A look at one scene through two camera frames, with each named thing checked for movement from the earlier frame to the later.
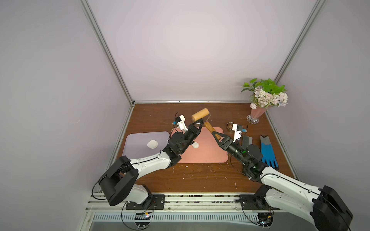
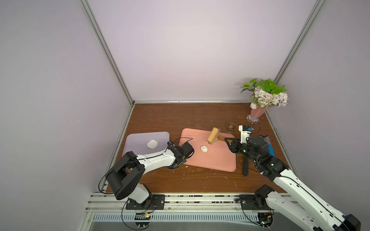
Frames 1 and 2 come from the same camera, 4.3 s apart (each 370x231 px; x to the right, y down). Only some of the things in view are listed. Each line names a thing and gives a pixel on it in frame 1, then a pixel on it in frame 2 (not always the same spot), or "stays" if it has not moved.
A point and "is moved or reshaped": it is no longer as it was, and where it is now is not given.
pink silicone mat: x=210 y=149 is moved or reshaped
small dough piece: x=195 y=145 to x=204 y=148
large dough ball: x=152 y=144 stays
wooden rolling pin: x=200 y=115 to x=214 y=135
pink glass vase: x=256 y=113 stays
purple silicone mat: x=143 y=144 stays
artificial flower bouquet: x=266 y=93 stays
